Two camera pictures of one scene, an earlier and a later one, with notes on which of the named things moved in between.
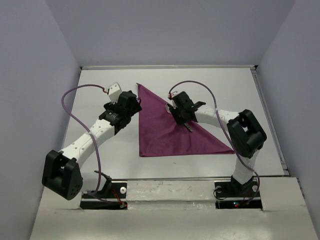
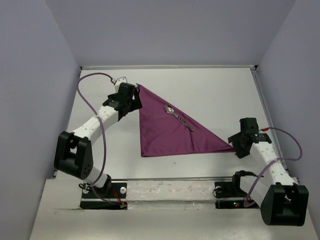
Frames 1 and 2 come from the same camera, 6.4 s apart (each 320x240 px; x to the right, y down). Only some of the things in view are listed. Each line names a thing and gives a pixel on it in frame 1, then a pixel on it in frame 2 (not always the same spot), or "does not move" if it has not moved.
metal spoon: [169, 109] does not move
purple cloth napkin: [159, 134] does not move
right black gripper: [179, 121] -> [240, 152]
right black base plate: [231, 195] does not move
